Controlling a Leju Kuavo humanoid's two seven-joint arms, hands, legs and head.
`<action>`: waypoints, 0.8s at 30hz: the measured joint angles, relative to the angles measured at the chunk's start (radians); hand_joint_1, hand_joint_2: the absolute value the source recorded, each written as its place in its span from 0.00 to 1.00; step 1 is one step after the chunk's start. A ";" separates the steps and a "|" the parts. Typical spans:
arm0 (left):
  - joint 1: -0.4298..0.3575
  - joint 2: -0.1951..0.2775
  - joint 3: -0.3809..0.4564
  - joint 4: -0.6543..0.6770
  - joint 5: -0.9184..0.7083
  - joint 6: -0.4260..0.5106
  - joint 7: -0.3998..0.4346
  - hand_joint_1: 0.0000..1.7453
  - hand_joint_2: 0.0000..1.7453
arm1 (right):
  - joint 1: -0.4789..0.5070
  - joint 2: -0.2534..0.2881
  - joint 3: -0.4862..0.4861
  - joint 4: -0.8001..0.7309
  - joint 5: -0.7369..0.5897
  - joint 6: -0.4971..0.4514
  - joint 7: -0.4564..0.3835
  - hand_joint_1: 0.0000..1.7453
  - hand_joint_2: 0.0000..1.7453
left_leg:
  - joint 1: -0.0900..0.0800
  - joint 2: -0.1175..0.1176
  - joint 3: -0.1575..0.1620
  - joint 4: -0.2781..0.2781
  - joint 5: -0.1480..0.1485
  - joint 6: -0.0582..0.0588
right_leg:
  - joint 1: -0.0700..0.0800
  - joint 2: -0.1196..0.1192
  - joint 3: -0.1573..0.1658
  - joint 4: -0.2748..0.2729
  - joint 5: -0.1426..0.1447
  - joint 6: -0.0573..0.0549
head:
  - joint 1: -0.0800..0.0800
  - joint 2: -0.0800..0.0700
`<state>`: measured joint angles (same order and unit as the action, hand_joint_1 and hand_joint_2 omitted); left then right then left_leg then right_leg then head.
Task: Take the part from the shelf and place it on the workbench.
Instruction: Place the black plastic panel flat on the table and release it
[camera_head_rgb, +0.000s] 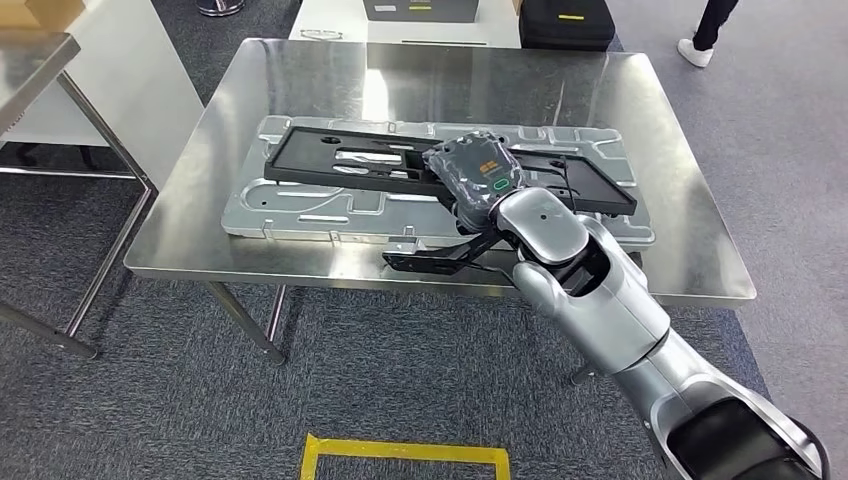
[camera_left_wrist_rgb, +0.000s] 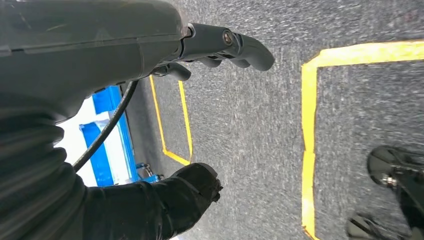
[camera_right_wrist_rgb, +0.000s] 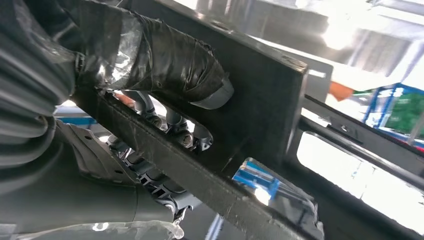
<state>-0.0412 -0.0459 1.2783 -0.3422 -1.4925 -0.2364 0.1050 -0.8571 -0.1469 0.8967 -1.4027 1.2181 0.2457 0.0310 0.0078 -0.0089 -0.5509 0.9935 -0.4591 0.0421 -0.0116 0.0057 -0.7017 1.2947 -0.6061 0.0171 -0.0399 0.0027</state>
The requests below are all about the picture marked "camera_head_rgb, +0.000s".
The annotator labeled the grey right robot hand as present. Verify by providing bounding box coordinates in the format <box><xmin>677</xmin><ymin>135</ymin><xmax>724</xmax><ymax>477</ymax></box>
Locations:
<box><xmin>422</xmin><ymin>130</ymin><xmax>528</xmax><ymax>233</ymax></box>

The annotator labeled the black plastic plate frame part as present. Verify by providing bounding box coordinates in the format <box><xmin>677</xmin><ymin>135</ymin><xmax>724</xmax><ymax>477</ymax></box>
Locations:
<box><xmin>263</xmin><ymin>125</ymin><xmax>639</xmax><ymax>218</ymax></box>

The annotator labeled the stainless steel workbench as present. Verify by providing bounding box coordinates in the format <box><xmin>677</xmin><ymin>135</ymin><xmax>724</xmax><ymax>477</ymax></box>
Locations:
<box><xmin>123</xmin><ymin>37</ymin><xmax>758</xmax><ymax>387</ymax></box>

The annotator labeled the dark grey box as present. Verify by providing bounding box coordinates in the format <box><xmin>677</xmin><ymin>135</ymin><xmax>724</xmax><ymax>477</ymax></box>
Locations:
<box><xmin>362</xmin><ymin>0</ymin><xmax>480</xmax><ymax>24</ymax></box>

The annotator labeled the black carrying case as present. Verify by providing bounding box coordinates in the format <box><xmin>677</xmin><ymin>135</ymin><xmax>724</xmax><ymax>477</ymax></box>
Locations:
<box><xmin>517</xmin><ymin>0</ymin><xmax>617</xmax><ymax>52</ymax></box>

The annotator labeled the stamped grey metal panel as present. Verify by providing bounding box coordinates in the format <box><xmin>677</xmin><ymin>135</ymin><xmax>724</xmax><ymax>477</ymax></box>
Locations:
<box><xmin>220</xmin><ymin>115</ymin><xmax>657</xmax><ymax>252</ymax></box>

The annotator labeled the white desk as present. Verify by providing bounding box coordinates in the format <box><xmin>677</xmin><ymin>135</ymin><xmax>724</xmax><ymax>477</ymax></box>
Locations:
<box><xmin>289</xmin><ymin>0</ymin><xmax>525</xmax><ymax>50</ymax></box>

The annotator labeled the person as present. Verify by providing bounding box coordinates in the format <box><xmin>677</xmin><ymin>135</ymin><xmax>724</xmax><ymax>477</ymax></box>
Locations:
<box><xmin>676</xmin><ymin>0</ymin><xmax>740</xmax><ymax>69</ymax></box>

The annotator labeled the chrome stanchion base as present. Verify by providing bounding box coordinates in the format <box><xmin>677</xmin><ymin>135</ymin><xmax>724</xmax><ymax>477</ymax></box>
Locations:
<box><xmin>195</xmin><ymin>0</ymin><xmax>246</xmax><ymax>18</ymax></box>

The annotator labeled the white cabinet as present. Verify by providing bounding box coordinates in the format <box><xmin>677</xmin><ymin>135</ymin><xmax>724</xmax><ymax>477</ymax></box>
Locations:
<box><xmin>0</xmin><ymin>0</ymin><xmax>207</xmax><ymax>190</ymax></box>

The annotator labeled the steel side table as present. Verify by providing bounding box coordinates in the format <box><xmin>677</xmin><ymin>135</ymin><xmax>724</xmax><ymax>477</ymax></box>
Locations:
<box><xmin>0</xmin><ymin>29</ymin><xmax>160</xmax><ymax>361</ymax></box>

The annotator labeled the brown cardboard box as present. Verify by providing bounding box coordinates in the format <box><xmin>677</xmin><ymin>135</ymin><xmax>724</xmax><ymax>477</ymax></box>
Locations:
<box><xmin>0</xmin><ymin>0</ymin><xmax>87</xmax><ymax>31</ymax></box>

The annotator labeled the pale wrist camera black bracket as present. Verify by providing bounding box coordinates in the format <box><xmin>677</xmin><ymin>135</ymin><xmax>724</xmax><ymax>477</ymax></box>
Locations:
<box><xmin>382</xmin><ymin>228</ymin><xmax>511</xmax><ymax>277</ymax></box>

